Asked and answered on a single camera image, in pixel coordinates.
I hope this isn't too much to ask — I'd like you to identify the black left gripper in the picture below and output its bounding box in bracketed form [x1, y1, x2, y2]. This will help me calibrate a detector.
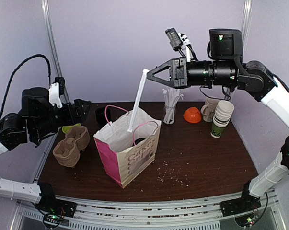
[31, 98, 91, 140]

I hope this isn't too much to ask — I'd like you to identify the stack of black cup lids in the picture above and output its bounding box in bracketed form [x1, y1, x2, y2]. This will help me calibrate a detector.
[95, 107, 107, 126]

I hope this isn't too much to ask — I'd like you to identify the stack of cardboard cup carriers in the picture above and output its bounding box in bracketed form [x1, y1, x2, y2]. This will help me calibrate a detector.
[52, 126, 90, 168]

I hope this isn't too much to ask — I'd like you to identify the single white straw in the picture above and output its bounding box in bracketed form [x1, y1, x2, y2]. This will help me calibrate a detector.
[127, 68, 149, 133]

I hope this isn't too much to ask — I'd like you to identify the pink and white paper bag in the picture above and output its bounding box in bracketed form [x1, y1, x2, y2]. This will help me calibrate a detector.
[93, 105, 162, 188]

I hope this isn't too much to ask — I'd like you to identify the single black cup lid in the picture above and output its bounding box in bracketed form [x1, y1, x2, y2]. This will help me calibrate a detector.
[133, 138, 145, 146]

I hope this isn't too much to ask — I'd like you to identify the stack of paper cups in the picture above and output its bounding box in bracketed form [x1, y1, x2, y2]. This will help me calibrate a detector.
[210, 100, 235, 138]

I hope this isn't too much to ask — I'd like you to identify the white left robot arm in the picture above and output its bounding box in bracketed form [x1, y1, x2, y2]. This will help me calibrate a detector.
[0, 87, 91, 216]

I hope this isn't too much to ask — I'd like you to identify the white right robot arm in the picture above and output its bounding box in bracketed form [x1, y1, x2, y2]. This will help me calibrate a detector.
[147, 28, 289, 217]

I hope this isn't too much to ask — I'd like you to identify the lime green bowl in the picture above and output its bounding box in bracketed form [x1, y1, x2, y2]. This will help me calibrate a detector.
[62, 123, 81, 134]

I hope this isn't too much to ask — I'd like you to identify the glass jar of straws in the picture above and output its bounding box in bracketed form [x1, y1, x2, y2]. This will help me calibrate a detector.
[163, 87, 184, 125]

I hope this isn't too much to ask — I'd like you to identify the orange bowl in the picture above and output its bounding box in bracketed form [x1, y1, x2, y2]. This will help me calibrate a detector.
[183, 107, 202, 124]

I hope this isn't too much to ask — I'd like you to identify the beige ceramic mug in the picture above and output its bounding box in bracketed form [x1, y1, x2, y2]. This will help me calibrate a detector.
[200, 97, 220, 123]

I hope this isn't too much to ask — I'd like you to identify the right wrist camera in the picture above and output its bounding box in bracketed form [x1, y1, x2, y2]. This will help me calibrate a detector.
[165, 28, 198, 62]

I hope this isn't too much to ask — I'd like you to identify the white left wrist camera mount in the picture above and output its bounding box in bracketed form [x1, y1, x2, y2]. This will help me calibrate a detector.
[48, 77, 65, 109]

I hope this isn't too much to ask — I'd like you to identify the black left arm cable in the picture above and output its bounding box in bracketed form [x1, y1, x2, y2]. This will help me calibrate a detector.
[0, 54, 51, 132]

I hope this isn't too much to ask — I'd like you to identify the right aluminium frame post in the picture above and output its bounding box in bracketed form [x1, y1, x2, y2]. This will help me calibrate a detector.
[241, 0, 253, 54]

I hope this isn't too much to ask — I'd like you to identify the aluminium frame post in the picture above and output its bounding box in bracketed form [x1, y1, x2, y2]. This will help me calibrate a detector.
[41, 0, 70, 104]
[241, 0, 253, 54]

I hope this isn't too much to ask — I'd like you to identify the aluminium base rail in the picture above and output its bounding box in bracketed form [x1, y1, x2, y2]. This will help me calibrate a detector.
[8, 189, 288, 230]

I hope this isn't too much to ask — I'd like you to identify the left aluminium frame post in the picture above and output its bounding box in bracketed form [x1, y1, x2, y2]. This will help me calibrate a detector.
[41, 0, 70, 104]

